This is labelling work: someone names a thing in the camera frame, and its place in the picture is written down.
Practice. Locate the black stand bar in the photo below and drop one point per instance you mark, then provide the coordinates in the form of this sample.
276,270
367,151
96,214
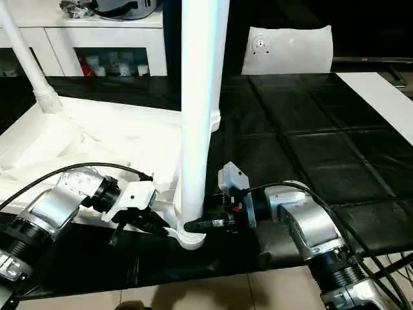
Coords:
397,265

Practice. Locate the black work mat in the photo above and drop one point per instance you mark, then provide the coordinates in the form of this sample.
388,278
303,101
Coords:
310,142

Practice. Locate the black robot foot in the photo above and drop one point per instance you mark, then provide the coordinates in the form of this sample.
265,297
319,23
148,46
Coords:
132,305

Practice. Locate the small red item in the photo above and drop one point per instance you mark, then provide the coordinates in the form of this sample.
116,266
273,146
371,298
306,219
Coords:
82,66

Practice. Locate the white cabinet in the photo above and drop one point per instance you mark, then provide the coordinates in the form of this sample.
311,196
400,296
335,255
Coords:
64,32

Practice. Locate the grey bag on cabinet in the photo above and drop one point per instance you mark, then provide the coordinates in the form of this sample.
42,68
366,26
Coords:
126,6

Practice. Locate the white plastic table leg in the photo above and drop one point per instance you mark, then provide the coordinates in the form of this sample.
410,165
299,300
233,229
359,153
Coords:
200,97
26,58

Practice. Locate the white plastic table top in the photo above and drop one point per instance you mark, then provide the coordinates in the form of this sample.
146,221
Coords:
97,142

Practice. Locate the white plastic bag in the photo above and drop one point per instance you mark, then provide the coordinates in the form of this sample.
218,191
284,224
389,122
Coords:
287,51

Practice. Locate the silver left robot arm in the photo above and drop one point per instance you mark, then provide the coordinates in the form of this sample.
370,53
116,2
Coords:
45,219

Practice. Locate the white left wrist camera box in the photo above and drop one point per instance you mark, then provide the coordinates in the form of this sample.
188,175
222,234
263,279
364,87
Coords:
132,197

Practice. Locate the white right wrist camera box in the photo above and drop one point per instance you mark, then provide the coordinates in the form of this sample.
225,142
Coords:
233,179

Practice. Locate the white flat board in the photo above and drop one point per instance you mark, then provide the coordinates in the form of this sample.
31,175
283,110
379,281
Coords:
381,97

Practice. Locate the grey clutter pile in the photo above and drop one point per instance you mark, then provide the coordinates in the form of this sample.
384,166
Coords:
77,8

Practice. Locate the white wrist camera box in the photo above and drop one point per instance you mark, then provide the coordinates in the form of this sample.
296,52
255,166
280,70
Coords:
233,179
132,197

